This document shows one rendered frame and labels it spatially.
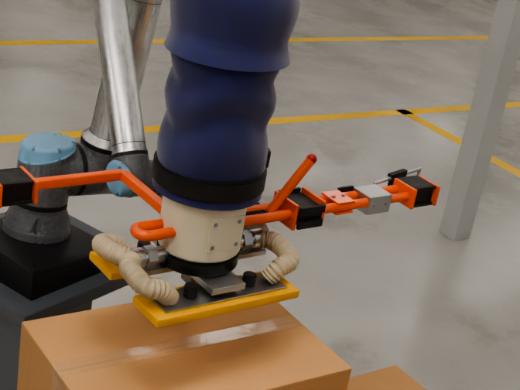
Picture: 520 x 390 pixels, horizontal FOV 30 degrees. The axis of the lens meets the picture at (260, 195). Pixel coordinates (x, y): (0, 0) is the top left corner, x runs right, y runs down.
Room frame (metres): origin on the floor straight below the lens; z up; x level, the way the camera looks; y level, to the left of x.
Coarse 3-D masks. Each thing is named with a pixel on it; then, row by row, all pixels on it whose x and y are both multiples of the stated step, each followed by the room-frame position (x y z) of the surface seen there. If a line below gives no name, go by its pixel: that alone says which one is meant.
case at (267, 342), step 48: (48, 336) 1.73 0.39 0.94; (96, 336) 1.76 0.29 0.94; (144, 336) 1.79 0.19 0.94; (192, 336) 1.82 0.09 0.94; (240, 336) 1.86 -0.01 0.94; (288, 336) 1.89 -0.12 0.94; (48, 384) 1.64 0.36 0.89; (96, 384) 1.59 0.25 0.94; (144, 384) 1.62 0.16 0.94; (192, 384) 1.65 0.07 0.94; (240, 384) 1.67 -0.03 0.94; (288, 384) 1.71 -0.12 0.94; (336, 384) 1.79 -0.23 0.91
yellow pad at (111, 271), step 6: (132, 246) 1.83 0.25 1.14; (138, 246) 1.80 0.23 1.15; (90, 252) 1.78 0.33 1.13; (90, 258) 1.78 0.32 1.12; (96, 258) 1.76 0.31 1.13; (102, 258) 1.76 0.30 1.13; (96, 264) 1.75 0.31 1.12; (102, 264) 1.74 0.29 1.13; (108, 264) 1.74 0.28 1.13; (114, 264) 1.74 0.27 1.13; (102, 270) 1.73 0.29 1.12; (108, 270) 1.72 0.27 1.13; (114, 270) 1.72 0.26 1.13; (108, 276) 1.71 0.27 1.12; (114, 276) 1.71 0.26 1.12; (120, 276) 1.72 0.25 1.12
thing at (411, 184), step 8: (408, 176) 2.18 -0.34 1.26; (416, 176) 2.19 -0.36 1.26; (400, 184) 2.14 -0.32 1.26; (408, 184) 2.13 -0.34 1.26; (416, 184) 2.14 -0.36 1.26; (424, 184) 2.14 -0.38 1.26; (432, 184) 2.15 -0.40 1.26; (400, 192) 2.13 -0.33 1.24; (408, 192) 2.11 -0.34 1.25; (416, 192) 2.10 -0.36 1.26; (424, 192) 2.13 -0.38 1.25; (432, 192) 2.15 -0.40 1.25; (408, 200) 2.11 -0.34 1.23; (416, 200) 2.12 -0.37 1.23; (424, 200) 2.14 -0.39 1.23; (432, 200) 2.15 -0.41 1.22
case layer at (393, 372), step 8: (384, 368) 2.47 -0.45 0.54; (392, 368) 2.48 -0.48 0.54; (400, 368) 2.48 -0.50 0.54; (360, 376) 2.41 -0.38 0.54; (368, 376) 2.41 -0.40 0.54; (376, 376) 2.42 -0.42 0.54; (384, 376) 2.43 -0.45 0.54; (392, 376) 2.43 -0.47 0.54; (400, 376) 2.44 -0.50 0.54; (408, 376) 2.45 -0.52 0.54; (352, 384) 2.36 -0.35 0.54; (360, 384) 2.37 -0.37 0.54; (368, 384) 2.37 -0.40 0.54; (376, 384) 2.38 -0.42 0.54; (384, 384) 2.39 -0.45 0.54; (392, 384) 2.39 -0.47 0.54; (400, 384) 2.40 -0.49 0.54; (408, 384) 2.41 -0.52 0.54; (416, 384) 2.42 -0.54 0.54
